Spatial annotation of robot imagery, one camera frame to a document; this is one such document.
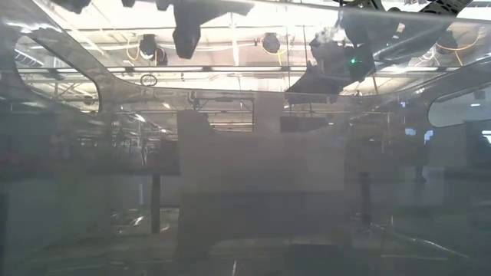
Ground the white partition wall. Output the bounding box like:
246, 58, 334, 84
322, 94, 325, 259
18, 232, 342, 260
176, 110, 346, 192

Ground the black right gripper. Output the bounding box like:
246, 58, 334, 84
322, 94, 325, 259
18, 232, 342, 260
285, 26, 377, 105

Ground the long ceiling light bar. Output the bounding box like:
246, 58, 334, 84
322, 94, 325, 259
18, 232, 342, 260
109, 66, 460, 74

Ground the black round ceiling lamp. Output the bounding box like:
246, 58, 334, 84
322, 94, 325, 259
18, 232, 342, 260
138, 33, 169, 67
261, 32, 282, 54

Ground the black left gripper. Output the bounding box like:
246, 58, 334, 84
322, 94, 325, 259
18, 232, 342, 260
171, 0, 255, 61

